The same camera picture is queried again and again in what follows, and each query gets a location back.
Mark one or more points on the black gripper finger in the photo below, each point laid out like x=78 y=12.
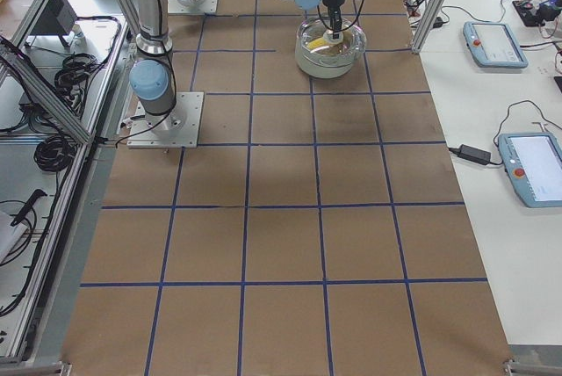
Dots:
x=331 y=15
x=338 y=24

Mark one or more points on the yellow corn cob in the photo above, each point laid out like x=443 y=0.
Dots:
x=319 y=43

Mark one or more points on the glass pot lid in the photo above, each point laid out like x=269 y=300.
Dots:
x=351 y=42

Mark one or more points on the pale green cooking pot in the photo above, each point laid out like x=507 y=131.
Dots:
x=324 y=66

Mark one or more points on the far blue teach pendant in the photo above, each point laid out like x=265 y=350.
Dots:
x=493 y=45

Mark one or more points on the blue teach pendant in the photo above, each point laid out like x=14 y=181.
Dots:
x=493 y=45
x=532 y=162

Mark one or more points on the black power adapter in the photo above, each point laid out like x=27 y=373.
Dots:
x=474 y=155

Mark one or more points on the brown paper table cover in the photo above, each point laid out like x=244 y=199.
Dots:
x=317 y=228

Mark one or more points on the near blue teach pendant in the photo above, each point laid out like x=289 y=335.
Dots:
x=532 y=162

